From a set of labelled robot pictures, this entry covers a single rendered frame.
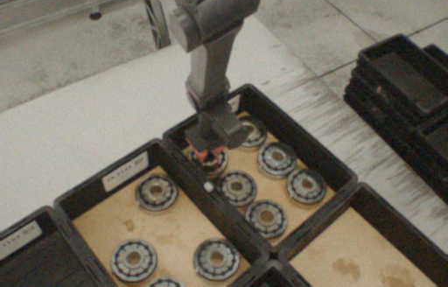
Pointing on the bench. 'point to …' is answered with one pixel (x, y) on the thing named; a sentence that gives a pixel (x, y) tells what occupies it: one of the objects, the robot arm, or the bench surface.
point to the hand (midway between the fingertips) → (207, 154)
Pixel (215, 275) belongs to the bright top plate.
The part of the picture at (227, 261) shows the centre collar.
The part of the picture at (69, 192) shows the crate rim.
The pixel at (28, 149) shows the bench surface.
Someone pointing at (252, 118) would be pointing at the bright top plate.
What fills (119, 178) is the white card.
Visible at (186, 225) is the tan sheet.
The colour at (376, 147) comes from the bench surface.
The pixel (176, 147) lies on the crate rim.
